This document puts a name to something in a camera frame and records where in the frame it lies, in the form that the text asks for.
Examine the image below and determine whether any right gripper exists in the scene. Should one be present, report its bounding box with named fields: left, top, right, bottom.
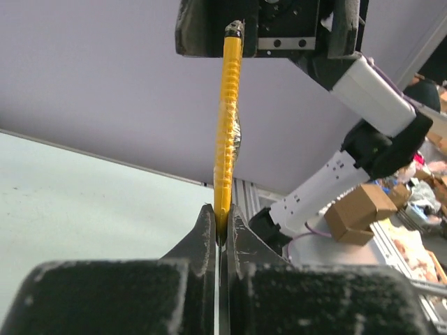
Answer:
left=175, top=0, right=369, bottom=58

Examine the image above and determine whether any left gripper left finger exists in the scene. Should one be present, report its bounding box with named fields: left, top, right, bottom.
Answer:
left=1, top=204, right=217, bottom=334

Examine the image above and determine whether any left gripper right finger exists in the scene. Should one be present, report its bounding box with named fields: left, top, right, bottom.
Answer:
left=226, top=206, right=437, bottom=334

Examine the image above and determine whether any yellow utility knife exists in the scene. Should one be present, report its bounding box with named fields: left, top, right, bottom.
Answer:
left=213, top=20, right=244, bottom=246

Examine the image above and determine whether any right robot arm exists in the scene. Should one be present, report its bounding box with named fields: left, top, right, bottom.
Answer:
left=175, top=1, right=432, bottom=248

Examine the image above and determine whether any background cardboard box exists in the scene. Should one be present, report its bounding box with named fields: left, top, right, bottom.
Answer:
left=324, top=184, right=397, bottom=246

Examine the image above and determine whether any right aluminium frame post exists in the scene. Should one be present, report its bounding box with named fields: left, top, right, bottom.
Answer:
left=396, top=6, right=446, bottom=89

